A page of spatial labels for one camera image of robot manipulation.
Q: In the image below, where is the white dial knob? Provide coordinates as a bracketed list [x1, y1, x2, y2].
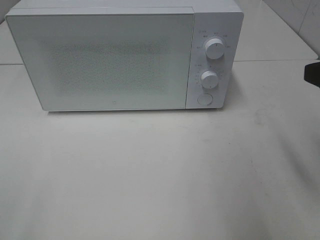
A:
[203, 36, 226, 60]
[200, 70, 219, 89]

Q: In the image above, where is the white microwave door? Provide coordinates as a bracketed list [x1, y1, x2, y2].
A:
[7, 14, 193, 111]

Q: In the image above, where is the white microwave oven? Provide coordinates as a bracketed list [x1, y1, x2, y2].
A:
[5, 0, 244, 111]

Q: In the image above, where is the round white door button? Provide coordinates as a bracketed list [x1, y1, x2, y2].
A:
[197, 93, 213, 106]

